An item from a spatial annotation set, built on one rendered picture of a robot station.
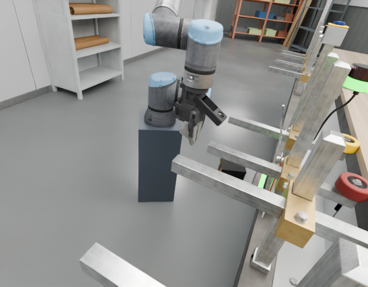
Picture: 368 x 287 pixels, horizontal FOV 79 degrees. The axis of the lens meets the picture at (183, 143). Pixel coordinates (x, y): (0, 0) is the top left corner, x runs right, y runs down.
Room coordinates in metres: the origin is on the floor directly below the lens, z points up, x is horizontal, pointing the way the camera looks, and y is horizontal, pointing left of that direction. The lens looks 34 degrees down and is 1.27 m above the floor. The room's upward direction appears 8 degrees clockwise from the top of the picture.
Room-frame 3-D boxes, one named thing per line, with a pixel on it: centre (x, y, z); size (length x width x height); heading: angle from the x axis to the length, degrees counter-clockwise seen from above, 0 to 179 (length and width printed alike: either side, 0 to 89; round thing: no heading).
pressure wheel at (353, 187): (0.47, -0.46, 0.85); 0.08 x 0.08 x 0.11
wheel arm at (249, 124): (0.77, -0.38, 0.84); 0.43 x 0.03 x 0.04; 68
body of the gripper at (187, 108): (0.66, -0.01, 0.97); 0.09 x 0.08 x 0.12; 62
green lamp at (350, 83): (0.54, -0.38, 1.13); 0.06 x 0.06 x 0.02
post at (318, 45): (1.72, -0.82, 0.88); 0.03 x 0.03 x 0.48; 68
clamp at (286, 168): (0.54, -0.33, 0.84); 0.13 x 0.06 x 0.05; 158
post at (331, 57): (0.79, -0.43, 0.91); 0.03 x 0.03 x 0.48; 68
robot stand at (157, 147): (1.20, 0.16, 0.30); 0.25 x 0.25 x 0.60; 12
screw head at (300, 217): (0.26, -0.21, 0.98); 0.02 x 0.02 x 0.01
